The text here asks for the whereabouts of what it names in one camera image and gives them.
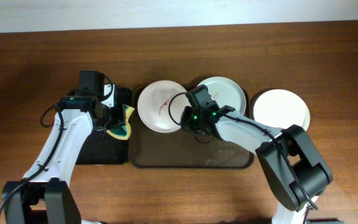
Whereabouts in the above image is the green and yellow sponge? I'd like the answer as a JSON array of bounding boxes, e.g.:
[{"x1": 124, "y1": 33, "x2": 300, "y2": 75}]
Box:
[{"x1": 107, "y1": 104, "x2": 135, "y2": 141}]

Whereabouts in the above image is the white plate with pinkish tint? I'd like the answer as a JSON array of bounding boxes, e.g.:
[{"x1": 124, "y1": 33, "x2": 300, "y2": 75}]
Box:
[{"x1": 137, "y1": 80, "x2": 186, "y2": 133}]

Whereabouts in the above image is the pale green plate front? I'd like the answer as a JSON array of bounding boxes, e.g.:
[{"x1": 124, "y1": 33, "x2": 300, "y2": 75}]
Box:
[{"x1": 252, "y1": 89, "x2": 311, "y2": 131}]

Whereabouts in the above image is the pale green plate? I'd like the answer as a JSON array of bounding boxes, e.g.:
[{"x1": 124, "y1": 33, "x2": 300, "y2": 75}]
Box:
[
  {"x1": 198, "y1": 77, "x2": 247, "y2": 114},
  {"x1": 252, "y1": 89, "x2": 311, "y2": 131}
]

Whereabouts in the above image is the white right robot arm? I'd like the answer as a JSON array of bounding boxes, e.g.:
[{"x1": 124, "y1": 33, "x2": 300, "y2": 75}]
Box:
[{"x1": 180, "y1": 85, "x2": 333, "y2": 223}]

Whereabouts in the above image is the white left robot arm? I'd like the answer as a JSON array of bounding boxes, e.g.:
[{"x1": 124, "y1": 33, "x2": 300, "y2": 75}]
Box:
[{"x1": 0, "y1": 70, "x2": 133, "y2": 223}]

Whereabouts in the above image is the black rectangular water tray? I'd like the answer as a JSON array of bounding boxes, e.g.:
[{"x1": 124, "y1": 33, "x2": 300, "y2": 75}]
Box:
[{"x1": 76, "y1": 85, "x2": 132, "y2": 165}]

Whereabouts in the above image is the brown serving tray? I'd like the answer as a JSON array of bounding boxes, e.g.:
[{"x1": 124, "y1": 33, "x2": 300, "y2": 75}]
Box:
[{"x1": 127, "y1": 83, "x2": 255, "y2": 169}]

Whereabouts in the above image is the pale green plate back right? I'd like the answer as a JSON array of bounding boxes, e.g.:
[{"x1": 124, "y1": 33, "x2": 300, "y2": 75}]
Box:
[{"x1": 198, "y1": 77, "x2": 247, "y2": 114}]

